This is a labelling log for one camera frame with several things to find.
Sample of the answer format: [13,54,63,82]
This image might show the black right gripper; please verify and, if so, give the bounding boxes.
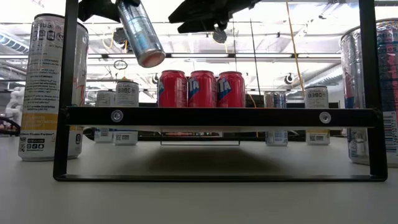
[167,0,262,34]

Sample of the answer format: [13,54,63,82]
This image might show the silver blue Red Bull can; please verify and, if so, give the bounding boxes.
[339,18,398,169]
[116,0,167,68]
[263,91,289,147]

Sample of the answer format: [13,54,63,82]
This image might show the red orange Fanta can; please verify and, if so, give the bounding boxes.
[187,70,218,108]
[157,70,188,108]
[216,71,246,108]

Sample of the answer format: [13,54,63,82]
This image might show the white Celsius can black lid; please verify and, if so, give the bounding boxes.
[95,90,116,144]
[304,86,331,146]
[114,80,140,146]
[17,13,90,162]

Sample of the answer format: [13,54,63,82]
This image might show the wooden tray board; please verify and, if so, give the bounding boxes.
[52,0,389,183]

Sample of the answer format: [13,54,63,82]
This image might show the black computer case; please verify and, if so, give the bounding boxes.
[244,93,265,109]

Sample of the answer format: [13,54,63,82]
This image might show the black hanging cord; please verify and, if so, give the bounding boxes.
[246,0,262,98]

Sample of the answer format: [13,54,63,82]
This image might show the yellow hanging cord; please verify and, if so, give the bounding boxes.
[284,0,307,100]

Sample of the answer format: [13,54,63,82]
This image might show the black aluminium table frame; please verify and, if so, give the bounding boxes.
[82,101,349,143]

